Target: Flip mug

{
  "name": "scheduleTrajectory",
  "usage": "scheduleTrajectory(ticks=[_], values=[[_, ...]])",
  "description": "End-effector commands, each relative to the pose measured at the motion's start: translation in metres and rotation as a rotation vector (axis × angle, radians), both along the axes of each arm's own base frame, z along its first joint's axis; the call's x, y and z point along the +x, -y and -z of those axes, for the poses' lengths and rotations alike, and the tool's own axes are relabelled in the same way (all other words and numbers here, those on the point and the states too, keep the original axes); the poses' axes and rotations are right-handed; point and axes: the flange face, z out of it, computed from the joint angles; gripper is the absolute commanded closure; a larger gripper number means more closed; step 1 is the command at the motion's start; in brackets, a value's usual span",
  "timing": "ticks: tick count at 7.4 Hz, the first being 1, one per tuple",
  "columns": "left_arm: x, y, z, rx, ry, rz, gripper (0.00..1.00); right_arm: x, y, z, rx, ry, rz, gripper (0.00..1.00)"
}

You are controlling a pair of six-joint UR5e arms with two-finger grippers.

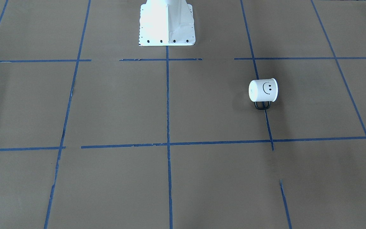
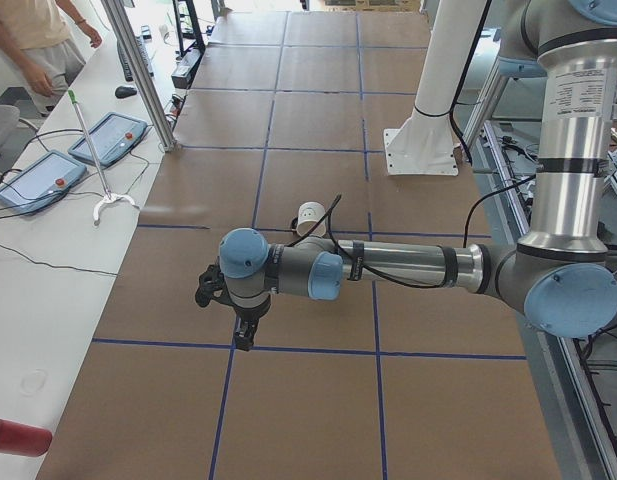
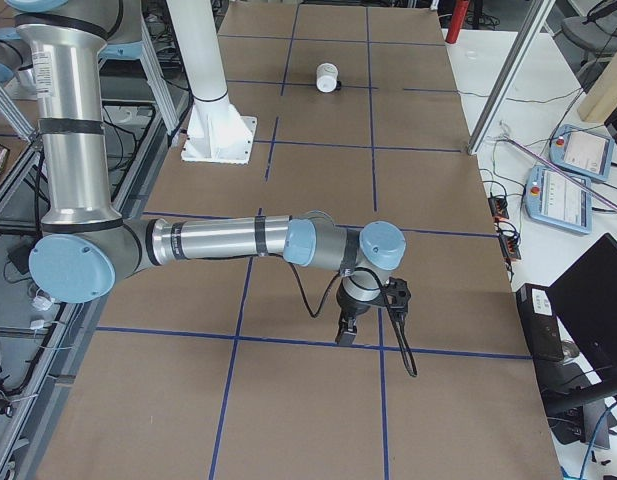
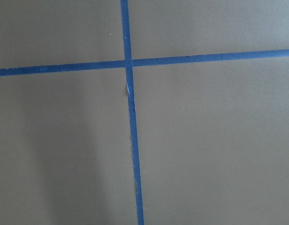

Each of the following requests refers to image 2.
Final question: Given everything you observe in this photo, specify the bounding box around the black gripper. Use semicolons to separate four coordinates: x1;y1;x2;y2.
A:
234;298;269;351

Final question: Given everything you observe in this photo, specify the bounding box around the white smiley mug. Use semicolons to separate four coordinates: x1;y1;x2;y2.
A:
291;201;325;236

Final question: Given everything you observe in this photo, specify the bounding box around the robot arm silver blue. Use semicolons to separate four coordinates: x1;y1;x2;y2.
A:
195;1;617;351

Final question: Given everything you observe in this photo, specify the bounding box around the white stand with rod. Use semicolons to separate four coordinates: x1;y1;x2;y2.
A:
67;89;139;226

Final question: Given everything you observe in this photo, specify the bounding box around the far teach pendant tablet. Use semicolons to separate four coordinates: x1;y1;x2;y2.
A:
89;112;148;168

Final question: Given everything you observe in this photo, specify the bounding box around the teach pendant tablet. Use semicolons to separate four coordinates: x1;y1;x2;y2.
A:
89;112;148;168
0;150;87;215

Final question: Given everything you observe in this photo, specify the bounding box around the near teach pendant tablet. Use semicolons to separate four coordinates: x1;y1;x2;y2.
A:
0;150;87;215

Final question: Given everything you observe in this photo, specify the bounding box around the black computer mouse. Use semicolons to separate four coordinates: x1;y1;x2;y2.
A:
114;85;137;99

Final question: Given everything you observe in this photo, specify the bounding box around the red bottle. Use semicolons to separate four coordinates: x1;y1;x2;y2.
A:
0;419;53;457

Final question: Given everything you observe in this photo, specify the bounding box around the black keyboard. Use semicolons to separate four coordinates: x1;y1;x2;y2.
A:
116;34;155;84

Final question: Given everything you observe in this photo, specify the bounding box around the grey office chair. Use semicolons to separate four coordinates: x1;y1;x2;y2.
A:
0;104;39;157

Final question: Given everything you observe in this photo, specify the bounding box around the person in beige shirt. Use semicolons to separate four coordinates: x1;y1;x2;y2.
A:
0;1;102;117

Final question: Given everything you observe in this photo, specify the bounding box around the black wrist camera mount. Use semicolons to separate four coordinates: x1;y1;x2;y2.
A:
194;264;232;308

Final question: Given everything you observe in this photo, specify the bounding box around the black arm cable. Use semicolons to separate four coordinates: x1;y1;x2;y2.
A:
287;193;539;290

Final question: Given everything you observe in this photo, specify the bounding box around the white camera mast pillar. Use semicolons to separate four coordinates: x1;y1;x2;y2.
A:
384;0;490;176

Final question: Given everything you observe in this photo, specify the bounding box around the aluminium frame post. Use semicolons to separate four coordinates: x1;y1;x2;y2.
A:
101;0;177;152

